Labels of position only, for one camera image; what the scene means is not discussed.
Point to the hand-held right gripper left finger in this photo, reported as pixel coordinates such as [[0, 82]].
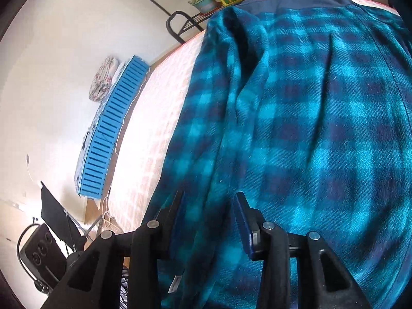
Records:
[[178, 219]]

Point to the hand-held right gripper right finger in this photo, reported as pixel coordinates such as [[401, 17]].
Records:
[[243, 228]]

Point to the teal plaid fleece jacket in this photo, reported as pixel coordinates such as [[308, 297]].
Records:
[[305, 119]]

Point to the pink checked blanket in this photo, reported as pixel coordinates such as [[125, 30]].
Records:
[[151, 135]]

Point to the black and white striped cloth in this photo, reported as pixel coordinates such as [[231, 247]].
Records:
[[125, 293]]

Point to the blue slatted plastic crate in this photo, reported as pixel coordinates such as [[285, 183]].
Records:
[[109, 128]]

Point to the black folding chair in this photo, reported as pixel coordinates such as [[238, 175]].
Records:
[[53, 206]]

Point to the black electric heater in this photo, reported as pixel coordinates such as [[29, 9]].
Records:
[[41, 257]]

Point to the floral bedding bundle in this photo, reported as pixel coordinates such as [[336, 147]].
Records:
[[101, 80]]

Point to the black metal garment rack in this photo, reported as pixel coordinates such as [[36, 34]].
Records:
[[169, 25]]

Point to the potted plant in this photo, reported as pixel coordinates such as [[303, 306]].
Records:
[[206, 4]]

